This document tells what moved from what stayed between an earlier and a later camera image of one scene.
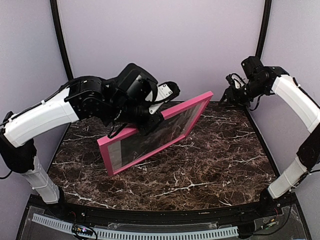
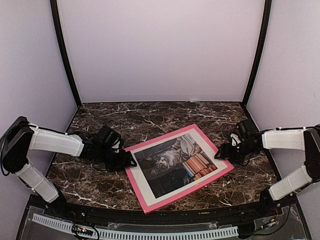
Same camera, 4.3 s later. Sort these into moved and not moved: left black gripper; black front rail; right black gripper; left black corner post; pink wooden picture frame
Moved: pink wooden picture frame; left black gripper; right black gripper
Not moved: black front rail; left black corner post
